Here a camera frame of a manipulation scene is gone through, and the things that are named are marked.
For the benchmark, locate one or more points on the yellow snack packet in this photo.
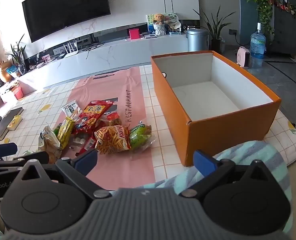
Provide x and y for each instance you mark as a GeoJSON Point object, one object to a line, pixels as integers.
{"type": "Point", "coordinates": [65, 130]}

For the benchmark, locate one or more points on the large blue water bottle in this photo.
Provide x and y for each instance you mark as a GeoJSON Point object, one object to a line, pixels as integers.
{"type": "Point", "coordinates": [257, 45]}

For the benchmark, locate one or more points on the clear green snack packet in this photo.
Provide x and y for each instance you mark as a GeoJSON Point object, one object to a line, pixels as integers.
{"type": "Point", "coordinates": [139, 136]}

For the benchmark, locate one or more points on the potted snake plant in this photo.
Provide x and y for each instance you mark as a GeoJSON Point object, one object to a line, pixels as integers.
{"type": "Point", "coordinates": [218, 43]}

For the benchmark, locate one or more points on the clear packet of white balls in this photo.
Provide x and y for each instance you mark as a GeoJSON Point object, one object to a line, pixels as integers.
{"type": "Point", "coordinates": [78, 138]}

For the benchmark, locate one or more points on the gold round vase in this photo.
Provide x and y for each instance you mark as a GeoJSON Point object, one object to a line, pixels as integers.
{"type": "Point", "coordinates": [4, 71]}

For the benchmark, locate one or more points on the small red carton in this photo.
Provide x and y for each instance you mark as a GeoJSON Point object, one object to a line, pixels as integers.
{"type": "Point", "coordinates": [18, 93]}

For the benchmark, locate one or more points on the red square box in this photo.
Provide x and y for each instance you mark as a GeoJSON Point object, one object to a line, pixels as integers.
{"type": "Point", "coordinates": [134, 33]}

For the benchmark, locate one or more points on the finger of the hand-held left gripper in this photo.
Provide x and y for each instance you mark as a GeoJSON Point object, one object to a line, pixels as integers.
{"type": "Point", "coordinates": [3, 150]}
{"type": "Point", "coordinates": [10, 163]}

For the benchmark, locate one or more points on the dark grey cabinet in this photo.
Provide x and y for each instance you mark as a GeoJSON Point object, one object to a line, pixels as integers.
{"type": "Point", "coordinates": [285, 32]}

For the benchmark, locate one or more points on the pink printed table runner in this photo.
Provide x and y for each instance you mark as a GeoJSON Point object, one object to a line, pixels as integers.
{"type": "Point", "coordinates": [128, 170]}

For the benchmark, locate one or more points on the wall socket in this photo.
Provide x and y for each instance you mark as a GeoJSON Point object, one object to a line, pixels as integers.
{"type": "Point", "coordinates": [233, 32]}

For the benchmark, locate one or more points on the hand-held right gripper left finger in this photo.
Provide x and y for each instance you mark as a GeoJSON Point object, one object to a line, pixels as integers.
{"type": "Point", "coordinates": [86, 160]}

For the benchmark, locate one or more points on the silver trash can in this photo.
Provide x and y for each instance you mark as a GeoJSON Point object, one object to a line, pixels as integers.
{"type": "Point", "coordinates": [197, 41]}

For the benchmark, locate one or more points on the pink space heater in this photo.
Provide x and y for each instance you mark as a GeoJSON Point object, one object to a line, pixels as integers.
{"type": "Point", "coordinates": [243, 57]}

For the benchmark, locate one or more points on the teal striped blanket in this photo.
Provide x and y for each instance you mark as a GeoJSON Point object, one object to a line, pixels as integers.
{"type": "Point", "coordinates": [250, 152]}

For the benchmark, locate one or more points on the checked lemon print tablecloth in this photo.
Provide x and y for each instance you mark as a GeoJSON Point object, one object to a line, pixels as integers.
{"type": "Point", "coordinates": [33, 102]}

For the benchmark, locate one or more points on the white cardboard box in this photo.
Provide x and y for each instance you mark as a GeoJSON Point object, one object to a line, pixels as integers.
{"type": "Point", "coordinates": [7, 92]}

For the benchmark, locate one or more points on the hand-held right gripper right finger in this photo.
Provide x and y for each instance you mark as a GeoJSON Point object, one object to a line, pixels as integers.
{"type": "Point", "coordinates": [204, 161]}

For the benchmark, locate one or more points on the potted orchid plant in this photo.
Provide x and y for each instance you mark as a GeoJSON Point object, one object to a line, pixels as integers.
{"type": "Point", "coordinates": [18, 55]}

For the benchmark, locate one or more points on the pale yellow chip bag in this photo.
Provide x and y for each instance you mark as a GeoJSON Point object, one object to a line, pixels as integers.
{"type": "Point", "coordinates": [49, 142]}

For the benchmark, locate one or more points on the small yellow box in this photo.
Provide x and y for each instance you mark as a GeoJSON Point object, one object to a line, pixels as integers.
{"type": "Point", "coordinates": [14, 122]}

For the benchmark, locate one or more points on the white router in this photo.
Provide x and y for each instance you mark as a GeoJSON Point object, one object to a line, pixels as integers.
{"type": "Point", "coordinates": [70, 52]}

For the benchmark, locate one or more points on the round printed fan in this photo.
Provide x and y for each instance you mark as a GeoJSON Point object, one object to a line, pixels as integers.
{"type": "Point", "coordinates": [173, 20]}

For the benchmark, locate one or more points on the orange cardboard box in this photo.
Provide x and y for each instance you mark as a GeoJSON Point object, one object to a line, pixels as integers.
{"type": "Point", "coordinates": [213, 140]}

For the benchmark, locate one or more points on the trailing pothos plant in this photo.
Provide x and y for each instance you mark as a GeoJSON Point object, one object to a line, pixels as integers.
{"type": "Point", "coordinates": [264, 5]}

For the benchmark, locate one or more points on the flat white scale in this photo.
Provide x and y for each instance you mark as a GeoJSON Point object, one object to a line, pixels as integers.
{"type": "Point", "coordinates": [150, 36]}

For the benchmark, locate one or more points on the slim red snack packet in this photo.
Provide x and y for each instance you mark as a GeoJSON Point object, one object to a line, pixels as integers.
{"type": "Point", "coordinates": [84, 145]}

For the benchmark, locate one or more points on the blue tissue box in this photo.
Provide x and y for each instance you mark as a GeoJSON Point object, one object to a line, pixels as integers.
{"type": "Point", "coordinates": [174, 33]}

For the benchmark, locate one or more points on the pink photo frame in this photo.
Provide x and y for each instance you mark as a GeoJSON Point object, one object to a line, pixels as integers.
{"type": "Point", "coordinates": [45, 58]}

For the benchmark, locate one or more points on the large red snack packet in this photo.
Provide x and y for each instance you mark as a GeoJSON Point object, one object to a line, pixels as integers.
{"type": "Point", "coordinates": [91, 115]}

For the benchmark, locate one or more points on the green sausage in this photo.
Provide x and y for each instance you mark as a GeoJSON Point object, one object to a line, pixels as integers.
{"type": "Point", "coordinates": [57, 129]}

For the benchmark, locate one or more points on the black flat television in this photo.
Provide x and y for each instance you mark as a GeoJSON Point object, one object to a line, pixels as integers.
{"type": "Point", "coordinates": [63, 7]}

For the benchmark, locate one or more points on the dark hardcover book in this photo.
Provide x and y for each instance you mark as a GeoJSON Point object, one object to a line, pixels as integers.
{"type": "Point", "coordinates": [5, 123]}

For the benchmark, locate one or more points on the green landscape picture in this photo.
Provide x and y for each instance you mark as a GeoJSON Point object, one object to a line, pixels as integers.
{"type": "Point", "coordinates": [149, 22]}

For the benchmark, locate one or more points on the red clear-wrapped snack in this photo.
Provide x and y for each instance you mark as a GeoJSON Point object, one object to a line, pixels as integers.
{"type": "Point", "coordinates": [113, 118]}

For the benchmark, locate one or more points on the white marble television console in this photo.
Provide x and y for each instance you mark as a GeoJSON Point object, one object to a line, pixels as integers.
{"type": "Point", "coordinates": [113, 55]}

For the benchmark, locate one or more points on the brown teddy bear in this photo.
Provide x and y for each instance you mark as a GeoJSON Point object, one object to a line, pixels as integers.
{"type": "Point", "coordinates": [158, 18]}

